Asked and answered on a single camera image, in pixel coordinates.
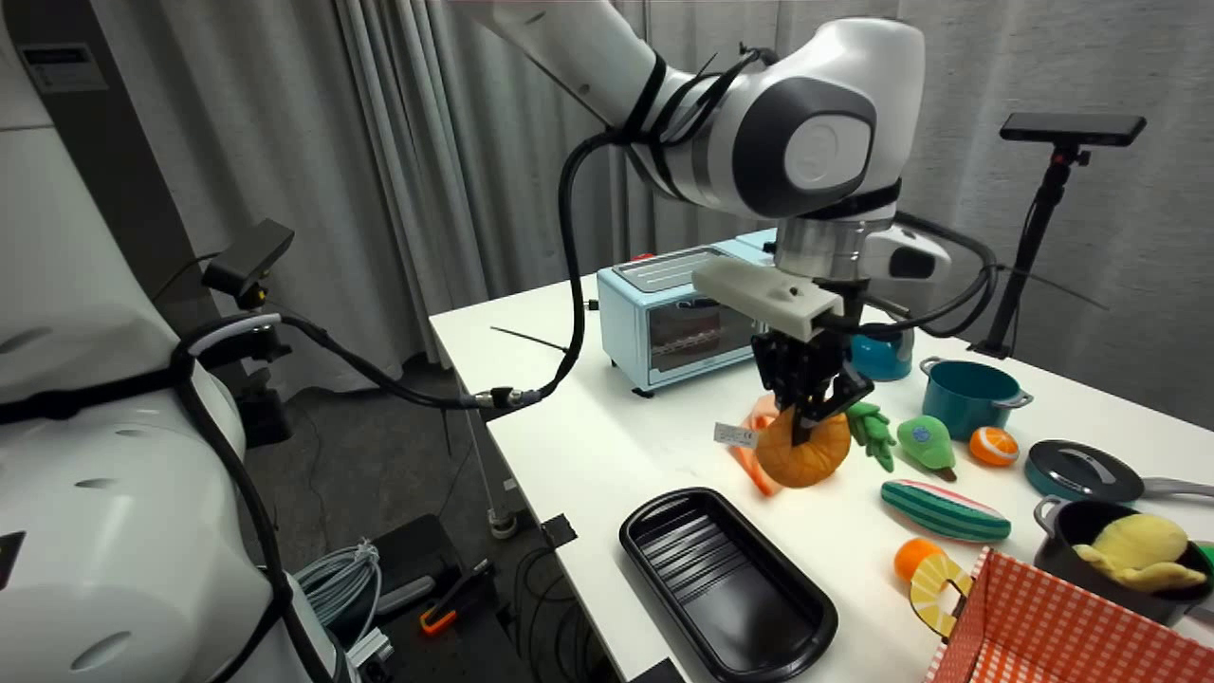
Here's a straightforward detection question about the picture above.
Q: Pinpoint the light blue toaster oven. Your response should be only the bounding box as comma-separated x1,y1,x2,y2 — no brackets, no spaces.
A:
596,229,779,397

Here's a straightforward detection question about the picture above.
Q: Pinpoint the striped green plush cucumber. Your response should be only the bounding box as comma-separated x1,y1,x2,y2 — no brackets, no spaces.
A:
882,479,1012,541

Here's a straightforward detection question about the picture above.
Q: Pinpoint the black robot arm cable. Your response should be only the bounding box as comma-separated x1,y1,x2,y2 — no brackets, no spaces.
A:
162,45,1001,683

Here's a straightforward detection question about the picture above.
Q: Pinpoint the black side camera on pole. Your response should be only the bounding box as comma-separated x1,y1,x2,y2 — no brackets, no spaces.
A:
203,220,298,311

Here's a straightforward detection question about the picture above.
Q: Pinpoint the black toy pot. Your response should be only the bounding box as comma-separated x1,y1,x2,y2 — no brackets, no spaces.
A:
1036,499,1214,626

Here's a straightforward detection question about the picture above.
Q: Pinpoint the dark toy frying pan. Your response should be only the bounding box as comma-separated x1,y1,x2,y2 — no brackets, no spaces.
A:
1026,439,1214,503

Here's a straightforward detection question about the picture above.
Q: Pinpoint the small orange plush fruit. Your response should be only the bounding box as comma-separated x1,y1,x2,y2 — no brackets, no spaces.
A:
968,425,1022,468

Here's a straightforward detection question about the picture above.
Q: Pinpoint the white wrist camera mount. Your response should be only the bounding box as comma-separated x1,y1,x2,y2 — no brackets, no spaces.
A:
690,257,841,341

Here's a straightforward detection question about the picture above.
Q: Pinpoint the green plush avocado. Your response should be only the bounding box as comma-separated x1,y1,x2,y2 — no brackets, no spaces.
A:
897,415,956,482

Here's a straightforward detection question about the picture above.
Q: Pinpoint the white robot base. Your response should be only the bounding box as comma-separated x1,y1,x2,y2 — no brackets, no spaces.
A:
0,300,319,683

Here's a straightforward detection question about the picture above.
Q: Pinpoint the red checkered carton box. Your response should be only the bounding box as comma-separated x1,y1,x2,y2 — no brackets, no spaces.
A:
906,549,1214,683

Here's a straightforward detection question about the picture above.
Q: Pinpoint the dark teal toy kettle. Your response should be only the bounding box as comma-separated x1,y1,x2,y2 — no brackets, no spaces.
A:
849,326,915,384

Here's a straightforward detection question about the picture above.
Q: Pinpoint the orange pineapple plush toy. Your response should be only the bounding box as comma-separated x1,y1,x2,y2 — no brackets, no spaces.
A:
754,401,897,491

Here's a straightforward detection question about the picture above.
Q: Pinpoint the teal toy pot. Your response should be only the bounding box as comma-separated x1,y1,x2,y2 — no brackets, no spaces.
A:
924,358,1032,439

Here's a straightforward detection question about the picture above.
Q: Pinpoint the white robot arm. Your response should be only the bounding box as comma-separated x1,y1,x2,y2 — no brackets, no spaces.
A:
457,0,925,444

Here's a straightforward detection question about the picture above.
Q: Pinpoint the black ribbed tray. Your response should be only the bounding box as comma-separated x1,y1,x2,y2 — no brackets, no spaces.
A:
619,485,840,683

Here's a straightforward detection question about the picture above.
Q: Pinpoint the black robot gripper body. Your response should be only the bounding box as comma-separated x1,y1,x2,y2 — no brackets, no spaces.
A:
750,313,874,394

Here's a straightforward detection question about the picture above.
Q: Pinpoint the black camera stand pole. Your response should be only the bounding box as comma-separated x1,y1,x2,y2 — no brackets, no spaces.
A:
977,114,1146,358

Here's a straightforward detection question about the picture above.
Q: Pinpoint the red plush fruit in box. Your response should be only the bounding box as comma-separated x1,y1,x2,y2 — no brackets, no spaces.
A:
897,536,946,584

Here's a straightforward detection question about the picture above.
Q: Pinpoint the yellow plush banana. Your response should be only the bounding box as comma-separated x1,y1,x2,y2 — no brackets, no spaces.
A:
1074,512,1207,593

